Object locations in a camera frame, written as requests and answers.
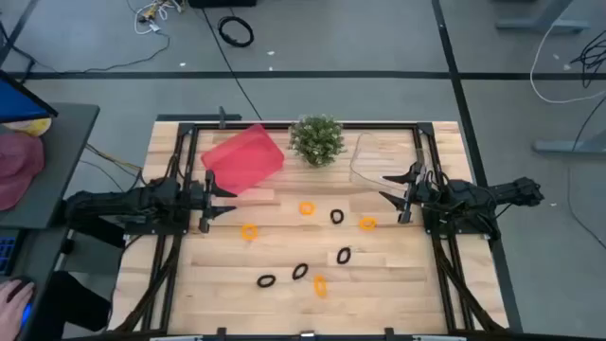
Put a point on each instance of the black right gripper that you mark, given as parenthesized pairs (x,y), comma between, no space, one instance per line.
(414,199)

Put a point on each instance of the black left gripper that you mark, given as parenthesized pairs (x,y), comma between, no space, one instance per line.
(207,203)

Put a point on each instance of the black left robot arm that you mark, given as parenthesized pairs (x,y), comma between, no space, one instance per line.
(123,201)

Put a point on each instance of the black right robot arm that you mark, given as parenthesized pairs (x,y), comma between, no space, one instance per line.
(473,194)

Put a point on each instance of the clear plastic bin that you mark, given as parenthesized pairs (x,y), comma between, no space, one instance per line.
(379,161)

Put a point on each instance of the red translucent plastic bin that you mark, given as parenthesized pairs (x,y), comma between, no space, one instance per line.
(244,158)

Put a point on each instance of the artificial plant in black pot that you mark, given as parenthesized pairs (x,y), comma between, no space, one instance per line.
(317,141)

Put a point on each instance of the grey desk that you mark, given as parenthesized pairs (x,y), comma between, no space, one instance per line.
(71,142)

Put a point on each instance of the grey desk foot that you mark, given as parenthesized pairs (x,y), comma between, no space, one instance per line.
(568,146)
(540,23)

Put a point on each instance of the person's leg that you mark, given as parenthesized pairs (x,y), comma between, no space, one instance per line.
(71,303)

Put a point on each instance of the black box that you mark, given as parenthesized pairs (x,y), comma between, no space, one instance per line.
(222,3)

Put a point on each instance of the yellow round object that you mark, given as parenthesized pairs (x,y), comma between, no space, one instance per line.
(33,127)

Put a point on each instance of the pink cap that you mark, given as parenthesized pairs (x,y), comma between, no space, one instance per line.
(16,166)

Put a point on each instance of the computer keyboard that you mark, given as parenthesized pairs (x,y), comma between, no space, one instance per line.
(5,251)

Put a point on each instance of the computer monitor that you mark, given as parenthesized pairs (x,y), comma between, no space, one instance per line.
(19,104)

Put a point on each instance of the black computer mouse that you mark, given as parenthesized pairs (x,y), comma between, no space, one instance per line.
(27,315)

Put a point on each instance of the person's hand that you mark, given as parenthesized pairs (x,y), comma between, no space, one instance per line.
(12,308)

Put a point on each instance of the black metal rig frame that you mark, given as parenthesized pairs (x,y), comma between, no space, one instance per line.
(379,125)

